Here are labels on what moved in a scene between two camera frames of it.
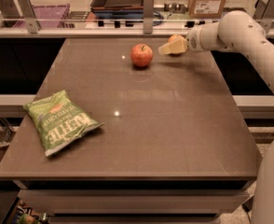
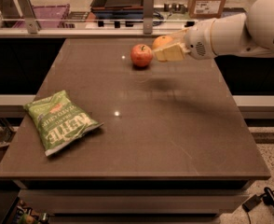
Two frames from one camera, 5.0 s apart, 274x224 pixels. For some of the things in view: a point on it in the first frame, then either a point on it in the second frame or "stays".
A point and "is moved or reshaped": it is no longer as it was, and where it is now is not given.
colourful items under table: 24,215 stays
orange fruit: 175,38 is moved or reshaped
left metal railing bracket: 27,11 stays
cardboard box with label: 207,1 stays
